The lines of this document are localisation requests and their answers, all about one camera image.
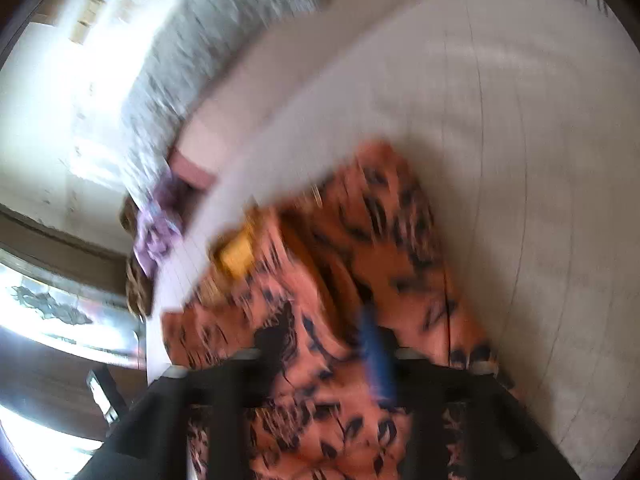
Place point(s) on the brown fleece garment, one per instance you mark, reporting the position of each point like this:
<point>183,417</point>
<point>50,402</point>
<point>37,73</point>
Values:
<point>139,288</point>

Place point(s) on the pink quilted bedspread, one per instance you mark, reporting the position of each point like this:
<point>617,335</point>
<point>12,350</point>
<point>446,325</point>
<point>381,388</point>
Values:
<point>521,118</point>

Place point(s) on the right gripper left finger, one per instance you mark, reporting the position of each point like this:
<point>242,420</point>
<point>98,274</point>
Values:
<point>151,440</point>

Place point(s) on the pink quilted bolster pillow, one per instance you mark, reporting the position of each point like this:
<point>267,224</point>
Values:
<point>264,77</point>

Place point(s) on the grey quilted blanket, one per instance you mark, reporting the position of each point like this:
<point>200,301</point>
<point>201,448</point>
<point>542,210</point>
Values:
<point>192,50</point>

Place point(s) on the purple floral cloth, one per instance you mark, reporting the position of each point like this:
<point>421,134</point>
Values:
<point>159,224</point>

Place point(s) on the orange black floral garment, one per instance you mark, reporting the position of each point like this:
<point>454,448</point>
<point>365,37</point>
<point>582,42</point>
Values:
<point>304,270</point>

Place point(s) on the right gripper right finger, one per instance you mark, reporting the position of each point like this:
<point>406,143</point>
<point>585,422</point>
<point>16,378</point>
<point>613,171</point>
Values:
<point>499,439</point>

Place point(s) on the stained glass window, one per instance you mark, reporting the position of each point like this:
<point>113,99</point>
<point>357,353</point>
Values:
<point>68,316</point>

